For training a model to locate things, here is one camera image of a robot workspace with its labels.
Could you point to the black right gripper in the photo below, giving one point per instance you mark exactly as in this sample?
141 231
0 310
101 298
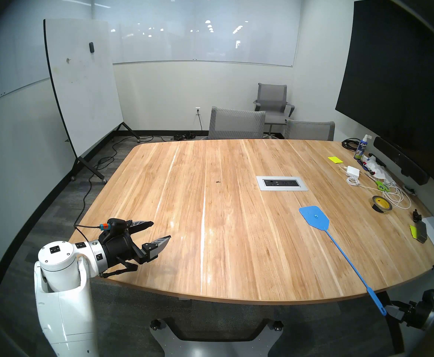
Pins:
418 313

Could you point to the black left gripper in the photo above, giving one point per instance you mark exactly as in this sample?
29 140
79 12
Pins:
120 248

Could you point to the blue plastic fly swatter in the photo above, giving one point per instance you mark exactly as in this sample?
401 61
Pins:
315 216

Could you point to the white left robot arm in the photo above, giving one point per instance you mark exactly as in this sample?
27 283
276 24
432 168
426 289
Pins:
64 308

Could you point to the gray robot base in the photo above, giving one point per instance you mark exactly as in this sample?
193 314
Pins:
217 350

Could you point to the black table leg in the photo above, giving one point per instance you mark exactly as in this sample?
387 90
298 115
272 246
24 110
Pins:
397 341

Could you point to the small yellow folded note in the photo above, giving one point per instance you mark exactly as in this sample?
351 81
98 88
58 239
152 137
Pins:
413 231

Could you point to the small black clip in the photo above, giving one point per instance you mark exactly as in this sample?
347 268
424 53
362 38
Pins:
416 216

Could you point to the black yellow tape roll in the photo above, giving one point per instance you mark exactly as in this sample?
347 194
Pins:
373 206

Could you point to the white crumpled cloth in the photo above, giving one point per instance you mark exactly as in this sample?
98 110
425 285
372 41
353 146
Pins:
380 170

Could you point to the wide gray mesh office chair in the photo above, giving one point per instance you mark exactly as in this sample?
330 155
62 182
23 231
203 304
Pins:
235 124

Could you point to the black red marker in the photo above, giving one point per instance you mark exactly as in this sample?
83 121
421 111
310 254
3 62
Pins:
369 168

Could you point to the silver table power outlet box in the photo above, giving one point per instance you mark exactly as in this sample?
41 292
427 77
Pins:
282 183

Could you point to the white power adapter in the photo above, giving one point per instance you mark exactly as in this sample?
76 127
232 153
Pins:
353 171

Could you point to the black video sound bar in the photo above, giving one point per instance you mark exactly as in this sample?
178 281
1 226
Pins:
395 155

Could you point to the mobile whiteboard on black stand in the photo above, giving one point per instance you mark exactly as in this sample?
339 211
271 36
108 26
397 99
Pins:
83 88

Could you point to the yellow sticky note pad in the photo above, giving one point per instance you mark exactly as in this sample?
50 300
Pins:
335 160

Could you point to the whiteboard cleaner spray bottle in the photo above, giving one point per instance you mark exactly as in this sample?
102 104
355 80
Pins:
360 150

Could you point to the gray swivel chair with armrests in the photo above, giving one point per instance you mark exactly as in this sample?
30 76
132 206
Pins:
272 96

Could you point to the low gray mesh office chair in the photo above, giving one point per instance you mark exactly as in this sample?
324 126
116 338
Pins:
310 130

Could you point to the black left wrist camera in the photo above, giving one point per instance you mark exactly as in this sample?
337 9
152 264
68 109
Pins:
116 224

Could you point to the large glass wall whiteboard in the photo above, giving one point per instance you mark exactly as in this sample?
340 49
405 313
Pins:
191 32

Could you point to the glass side wall whiteboard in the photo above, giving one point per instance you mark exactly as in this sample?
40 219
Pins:
5 70

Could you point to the large black wall television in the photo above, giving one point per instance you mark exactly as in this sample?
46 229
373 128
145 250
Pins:
395 81

